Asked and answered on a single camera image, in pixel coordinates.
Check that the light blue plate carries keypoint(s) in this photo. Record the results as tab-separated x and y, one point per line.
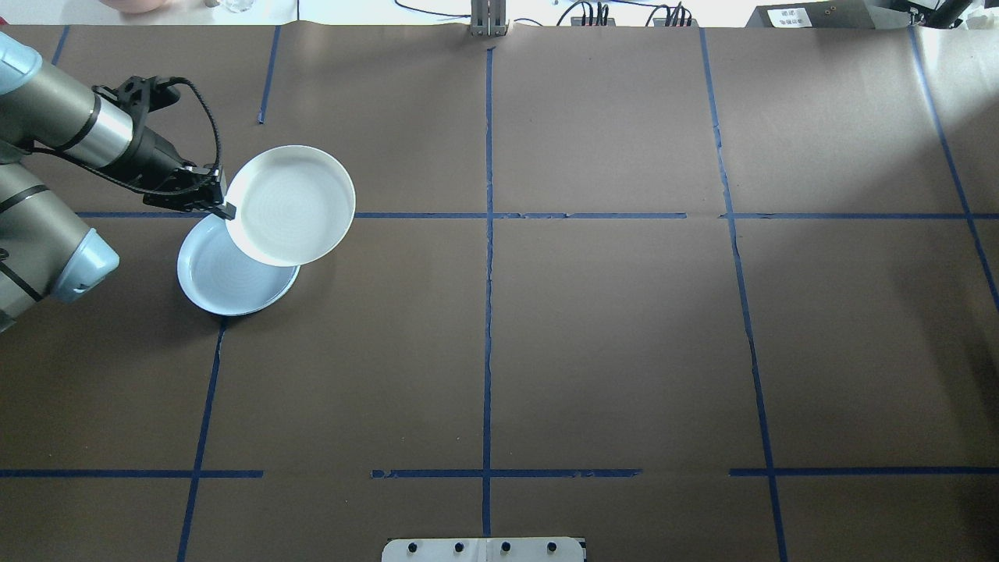
218	273

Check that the white plate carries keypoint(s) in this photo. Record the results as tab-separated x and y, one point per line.
293	204

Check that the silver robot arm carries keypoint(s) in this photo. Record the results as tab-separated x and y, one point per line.
55	109

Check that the black box with white label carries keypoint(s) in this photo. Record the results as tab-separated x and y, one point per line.
835	16

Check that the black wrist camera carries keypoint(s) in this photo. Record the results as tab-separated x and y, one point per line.
140	92

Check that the aluminium profile post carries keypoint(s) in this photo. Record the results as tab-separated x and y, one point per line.
488	17

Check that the white pedestal column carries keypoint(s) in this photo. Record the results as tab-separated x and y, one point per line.
484	550

